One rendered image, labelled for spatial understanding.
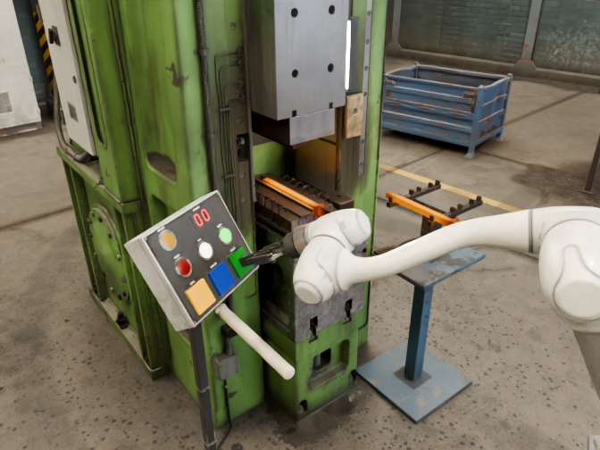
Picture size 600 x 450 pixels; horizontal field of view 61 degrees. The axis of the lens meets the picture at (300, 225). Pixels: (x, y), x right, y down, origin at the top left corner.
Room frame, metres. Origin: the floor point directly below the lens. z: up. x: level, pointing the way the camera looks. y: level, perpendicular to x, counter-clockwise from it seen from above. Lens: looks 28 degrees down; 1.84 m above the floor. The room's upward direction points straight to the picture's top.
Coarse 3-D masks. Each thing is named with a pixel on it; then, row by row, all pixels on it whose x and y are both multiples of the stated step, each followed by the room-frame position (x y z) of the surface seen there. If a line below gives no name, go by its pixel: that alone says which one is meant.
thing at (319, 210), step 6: (264, 180) 1.99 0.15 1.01; (270, 180) 1.98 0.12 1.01; (276, 186) 1.93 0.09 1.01; (282, 186) 1.93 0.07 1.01; (288, 192) 1.86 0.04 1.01; (294, 192) 1.86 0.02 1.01; (300, 198) 1.80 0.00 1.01; (306, 198) 1.80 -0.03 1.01; (306, 204) 1.77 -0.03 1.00; (312, 204) 1.75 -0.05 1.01; (318, 204) 1.73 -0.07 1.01; (324, 204) 1.72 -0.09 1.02; (318, 210) 1.72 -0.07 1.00; (324, 210) 1.70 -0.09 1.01; (330, 210) 1.68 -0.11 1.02; (318, 216) 1.71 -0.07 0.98
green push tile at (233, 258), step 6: (240, 246) 1.38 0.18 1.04; (234, 252) 1.35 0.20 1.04; (240, 252) 1.36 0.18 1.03; (228, 258) 1.32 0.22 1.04; (234, 258) 1.33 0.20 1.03; (234, 264) 1.31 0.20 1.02; (240, 264) 1.33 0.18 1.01; (252, 264) 1.37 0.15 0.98; (234, 270) 1.31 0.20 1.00; (240, 270) 1.32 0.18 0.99; (246, 270) 1.34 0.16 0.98; (240, 276) 1.30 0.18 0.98
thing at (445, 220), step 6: (390, 192) 1.92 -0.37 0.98; (396, 198) 1.87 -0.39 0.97; (402, 198) 1.86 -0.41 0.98; (402, 204) 1.84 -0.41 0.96; (408, 204) 1.82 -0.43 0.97; (414, 204) 1.80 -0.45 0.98; (420, 204) 1.80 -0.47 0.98; (414, 210) 1.79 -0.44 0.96; (420, 210) 1.77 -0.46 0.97; (426, 210) 1.75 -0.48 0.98; (432, 210) 1.75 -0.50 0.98; (426, 216) 1.74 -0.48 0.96; (438, 216) 1.70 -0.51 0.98; (444, 216) 1.70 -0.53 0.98; (444, 222) 1.67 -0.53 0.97; (450, 222) 1.64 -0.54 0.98; (456, 222) 1.64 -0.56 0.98
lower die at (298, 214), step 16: (256, 176) 2.05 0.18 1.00; (272, 176) 2.07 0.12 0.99; (272, 192) 1.91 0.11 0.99; (304, 192) 1.90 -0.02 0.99; (256, 208) 1.84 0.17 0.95; (272, 208) 1.78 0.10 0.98; (288, 208) 1.75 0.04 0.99; (304, 208) 1.76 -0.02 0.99; (288, 224) 1.67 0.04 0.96; (304, 224) 1.70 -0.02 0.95
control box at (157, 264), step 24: (216, 192) 1.45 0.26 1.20; (192, 216) 1.32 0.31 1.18; (216, 216) 1.39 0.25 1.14; (144, 240) 1.16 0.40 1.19; (192, 240) 1.27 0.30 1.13; (216, 240) 1.33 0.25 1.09; (240, 240) 1.40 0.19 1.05; (144, 264) 1.16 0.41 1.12; (168, 264) 1.16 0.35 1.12; (192, 264) 1.21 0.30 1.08; (216, 264) 1.27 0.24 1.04; (168, 288) 1.12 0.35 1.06; (168, 312) 1.13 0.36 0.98; (192, 312) 1.12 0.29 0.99
